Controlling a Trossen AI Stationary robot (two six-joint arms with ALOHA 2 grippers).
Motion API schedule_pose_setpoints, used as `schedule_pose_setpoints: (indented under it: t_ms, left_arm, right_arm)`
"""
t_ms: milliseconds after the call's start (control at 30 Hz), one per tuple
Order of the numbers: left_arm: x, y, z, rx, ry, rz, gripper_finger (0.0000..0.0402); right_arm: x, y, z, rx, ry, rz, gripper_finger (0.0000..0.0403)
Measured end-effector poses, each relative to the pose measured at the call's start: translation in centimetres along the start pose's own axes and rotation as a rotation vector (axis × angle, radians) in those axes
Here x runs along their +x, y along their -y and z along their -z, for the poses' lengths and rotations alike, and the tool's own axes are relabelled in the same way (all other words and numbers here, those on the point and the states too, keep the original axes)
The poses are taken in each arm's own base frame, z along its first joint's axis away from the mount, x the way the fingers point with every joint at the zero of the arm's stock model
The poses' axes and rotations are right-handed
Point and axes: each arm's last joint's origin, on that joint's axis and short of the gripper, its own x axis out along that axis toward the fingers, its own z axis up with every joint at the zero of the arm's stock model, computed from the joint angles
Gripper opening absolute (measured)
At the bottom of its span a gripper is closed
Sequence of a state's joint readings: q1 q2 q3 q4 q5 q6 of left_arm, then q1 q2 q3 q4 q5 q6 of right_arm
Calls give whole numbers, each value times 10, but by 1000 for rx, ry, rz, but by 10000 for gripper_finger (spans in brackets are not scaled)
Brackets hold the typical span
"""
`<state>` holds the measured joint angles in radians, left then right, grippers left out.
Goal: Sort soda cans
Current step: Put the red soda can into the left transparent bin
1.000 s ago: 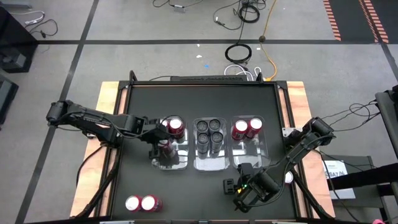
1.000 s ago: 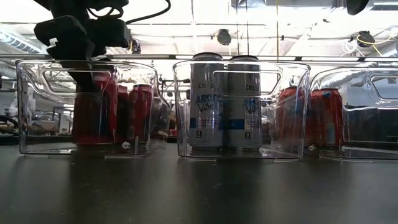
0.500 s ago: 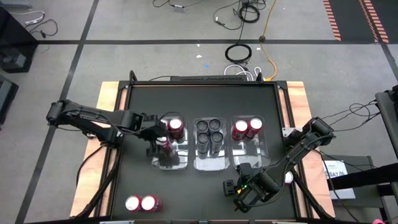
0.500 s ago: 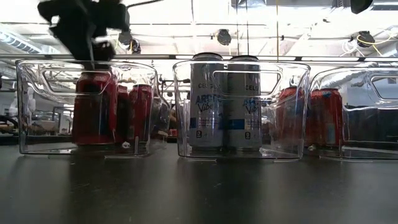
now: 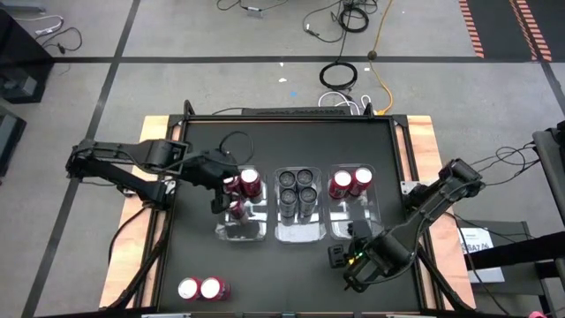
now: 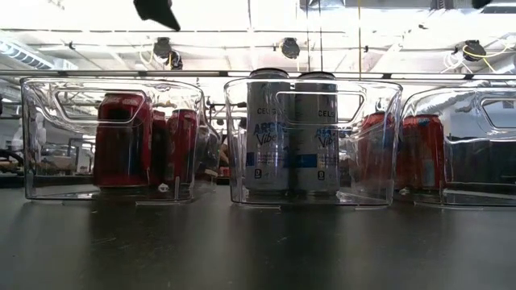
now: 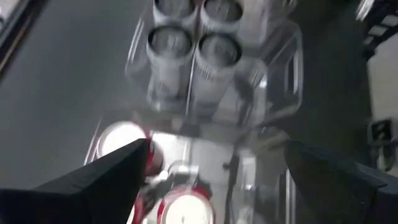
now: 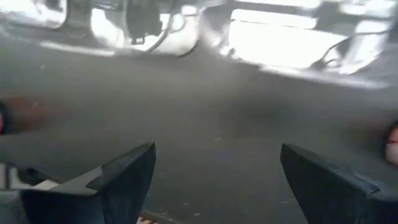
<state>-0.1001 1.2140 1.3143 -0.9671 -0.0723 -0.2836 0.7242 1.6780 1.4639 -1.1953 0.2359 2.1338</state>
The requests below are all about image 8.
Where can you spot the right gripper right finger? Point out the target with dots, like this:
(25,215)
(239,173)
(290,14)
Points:
(329,199)

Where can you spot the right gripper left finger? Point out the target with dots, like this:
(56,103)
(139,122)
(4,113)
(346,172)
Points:
(124,193)

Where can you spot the red Coca-Cola can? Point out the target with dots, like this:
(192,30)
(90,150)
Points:
(21,115)
(392,146)

